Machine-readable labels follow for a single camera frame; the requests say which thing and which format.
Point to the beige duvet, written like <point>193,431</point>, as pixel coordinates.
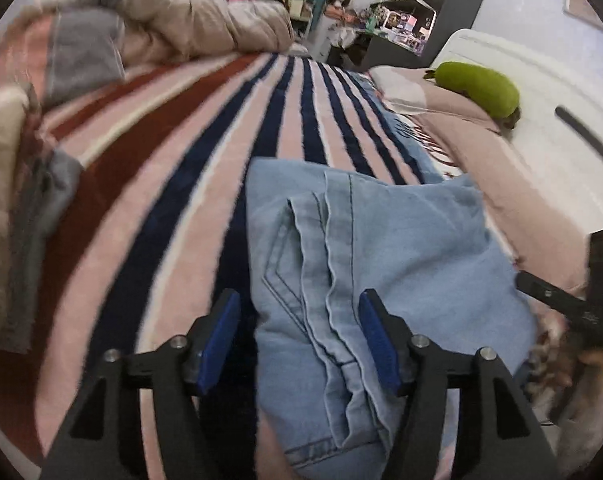
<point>206,20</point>

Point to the pink and white pillow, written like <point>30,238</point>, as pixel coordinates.
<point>406,90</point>

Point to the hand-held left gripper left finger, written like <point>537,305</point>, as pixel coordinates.
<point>221,345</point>

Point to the light blue denim pants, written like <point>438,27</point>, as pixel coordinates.
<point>406,260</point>

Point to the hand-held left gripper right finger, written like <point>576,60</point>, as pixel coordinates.
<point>379,345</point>

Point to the white bed headboard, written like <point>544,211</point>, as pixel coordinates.
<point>561,90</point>

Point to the grey pillow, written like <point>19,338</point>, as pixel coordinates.
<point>84,55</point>

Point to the green plush pillow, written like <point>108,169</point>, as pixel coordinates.
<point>479,87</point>

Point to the pink quilted pillow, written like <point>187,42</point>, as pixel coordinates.
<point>521,190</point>

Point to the cream fluffy blanket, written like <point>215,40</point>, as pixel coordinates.
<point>1,185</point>

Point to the striped bed blanket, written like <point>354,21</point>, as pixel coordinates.
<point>181,160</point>

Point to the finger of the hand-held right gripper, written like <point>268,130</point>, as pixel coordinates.
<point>551,296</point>

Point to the grey cloth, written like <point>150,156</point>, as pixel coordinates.
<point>36,240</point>

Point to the framed wall picture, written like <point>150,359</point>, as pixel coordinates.
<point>584,5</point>

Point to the dark desk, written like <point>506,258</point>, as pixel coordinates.
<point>381,47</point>

